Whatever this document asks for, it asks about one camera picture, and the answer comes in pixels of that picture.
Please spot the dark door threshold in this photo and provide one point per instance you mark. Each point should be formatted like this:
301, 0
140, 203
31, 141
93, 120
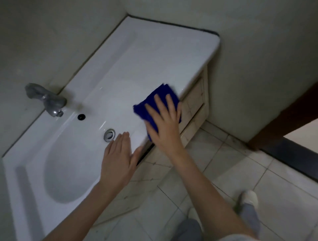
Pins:
295, 159

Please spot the metal sink drain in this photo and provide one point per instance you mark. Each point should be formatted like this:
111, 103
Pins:
109, 135

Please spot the small blue cleaning cloth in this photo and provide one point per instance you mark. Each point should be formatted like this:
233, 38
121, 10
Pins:
160, 91

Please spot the chrome faucet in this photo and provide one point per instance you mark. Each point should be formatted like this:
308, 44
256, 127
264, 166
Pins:
49, 99

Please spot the person's right hand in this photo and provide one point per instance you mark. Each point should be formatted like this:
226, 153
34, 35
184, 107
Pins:
166, 134

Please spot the white shoe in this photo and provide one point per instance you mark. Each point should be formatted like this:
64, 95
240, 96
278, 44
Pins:
192, 214
249, 197

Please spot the white ceramic sink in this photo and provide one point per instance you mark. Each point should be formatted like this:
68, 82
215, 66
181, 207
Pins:
149, 57

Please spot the person's left hand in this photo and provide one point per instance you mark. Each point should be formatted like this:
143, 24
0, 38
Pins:
118, 166

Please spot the brown wooden door frame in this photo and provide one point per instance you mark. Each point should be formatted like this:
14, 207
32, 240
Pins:
285, 119

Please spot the patterned vanity cabinet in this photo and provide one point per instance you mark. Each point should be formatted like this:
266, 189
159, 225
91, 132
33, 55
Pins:
195, 104

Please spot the person's left forearm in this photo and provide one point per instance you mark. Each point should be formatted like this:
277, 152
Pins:
84, 213

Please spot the grey trousers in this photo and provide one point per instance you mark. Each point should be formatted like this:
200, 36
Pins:
248, 216

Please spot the person's right forearm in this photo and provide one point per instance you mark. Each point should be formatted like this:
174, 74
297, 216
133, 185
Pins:
206, 196

